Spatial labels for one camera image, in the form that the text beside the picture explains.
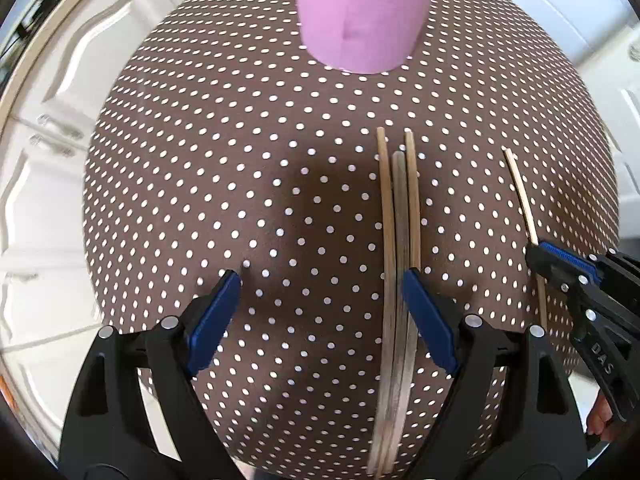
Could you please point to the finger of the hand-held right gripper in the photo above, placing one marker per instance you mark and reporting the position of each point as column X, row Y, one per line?
column 550, row 270
column 570, row 257

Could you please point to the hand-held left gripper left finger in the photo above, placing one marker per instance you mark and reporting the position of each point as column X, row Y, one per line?
column 215, row 325

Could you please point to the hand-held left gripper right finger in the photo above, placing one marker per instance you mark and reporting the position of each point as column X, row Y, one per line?
column 430, row 325

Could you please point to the pale wooden chopstick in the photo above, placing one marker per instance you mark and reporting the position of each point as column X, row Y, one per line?
column 385, row 210
column 520, row 195
column 413, row 210

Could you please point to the grey weathered wooden chopstick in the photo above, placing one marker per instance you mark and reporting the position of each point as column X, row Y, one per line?
column 399, row 210

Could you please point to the pink paper cup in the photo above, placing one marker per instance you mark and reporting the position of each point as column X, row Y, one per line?
column 360, row 10

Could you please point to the person's right hand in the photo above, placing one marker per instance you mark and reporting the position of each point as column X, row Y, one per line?
column 599, row 417

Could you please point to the white panelled door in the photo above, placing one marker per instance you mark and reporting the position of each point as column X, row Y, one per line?
column 627, row 120

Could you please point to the brown polka dot tablecloth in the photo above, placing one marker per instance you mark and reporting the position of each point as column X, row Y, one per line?
column 225, row 160

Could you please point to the white cabinet door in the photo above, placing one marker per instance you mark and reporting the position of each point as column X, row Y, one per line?
column 35, row 200
column 100, row 45

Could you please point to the beige countertop edge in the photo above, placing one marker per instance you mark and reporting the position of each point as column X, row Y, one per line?
column 25, row 60

